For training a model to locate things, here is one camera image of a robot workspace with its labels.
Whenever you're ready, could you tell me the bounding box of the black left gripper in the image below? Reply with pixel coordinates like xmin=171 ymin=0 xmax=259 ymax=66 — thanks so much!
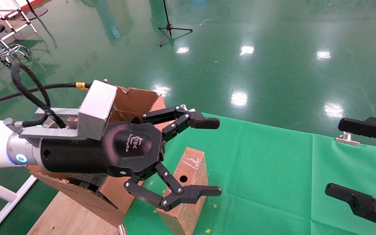
xmin=39 ymin=122 xmax=165 ymax=179

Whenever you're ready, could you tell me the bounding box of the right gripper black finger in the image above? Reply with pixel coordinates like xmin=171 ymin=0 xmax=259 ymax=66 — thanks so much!
xmin=325 ymin=183 xmax=376 ymax=235
xmin=338 ymin=117 xmax=376 ymax=150

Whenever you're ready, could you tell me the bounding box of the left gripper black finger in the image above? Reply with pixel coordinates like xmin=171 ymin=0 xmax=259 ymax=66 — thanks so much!
xmin=141 ymin=105 xmax=220 ymax=141
xmin=124 ymin=163 xmax=222 ymax=212

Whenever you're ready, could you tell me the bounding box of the small taped cardboard box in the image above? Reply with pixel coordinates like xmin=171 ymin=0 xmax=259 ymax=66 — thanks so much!
xmin=157 ymin=147 xmax=209 ymax=235

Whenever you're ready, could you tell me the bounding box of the large open cardboard carton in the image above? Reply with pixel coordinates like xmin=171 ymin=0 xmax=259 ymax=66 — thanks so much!
xmin=26 ymin=86 xmax=167 ymax=227

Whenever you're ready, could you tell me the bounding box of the black foam insert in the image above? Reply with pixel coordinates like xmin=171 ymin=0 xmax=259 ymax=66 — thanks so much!
xmin=110 ymin=109 xmax=143 ymax=124
xmin=67 ymin=173 xmax=108 ymax=193

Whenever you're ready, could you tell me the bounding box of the wooden board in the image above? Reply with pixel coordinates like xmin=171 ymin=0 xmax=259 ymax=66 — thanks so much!
xmin=26 ymin=191 xmax=125 ymax=235

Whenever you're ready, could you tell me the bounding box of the green table cloth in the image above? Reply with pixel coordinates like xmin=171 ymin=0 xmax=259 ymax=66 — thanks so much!
xmin=123 ymin=113 xmax=376 ymax=235

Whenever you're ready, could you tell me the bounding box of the black tripod stand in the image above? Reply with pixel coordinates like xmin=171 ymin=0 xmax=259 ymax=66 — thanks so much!
xmin=159 ymin=0 xmax=193 ymax=47

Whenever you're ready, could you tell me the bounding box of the black round stand base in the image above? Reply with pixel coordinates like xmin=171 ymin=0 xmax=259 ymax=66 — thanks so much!
xmin=14 ymin=0 xmax=49 ymax=22

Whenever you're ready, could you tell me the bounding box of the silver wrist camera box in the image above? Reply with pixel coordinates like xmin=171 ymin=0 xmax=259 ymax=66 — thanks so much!
xmin=20 ymin=80 xmax=118 ymax=147

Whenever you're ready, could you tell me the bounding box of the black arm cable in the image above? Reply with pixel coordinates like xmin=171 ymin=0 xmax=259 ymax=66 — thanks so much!
xmin=0 ymin=63 xmax=92 ymax=129

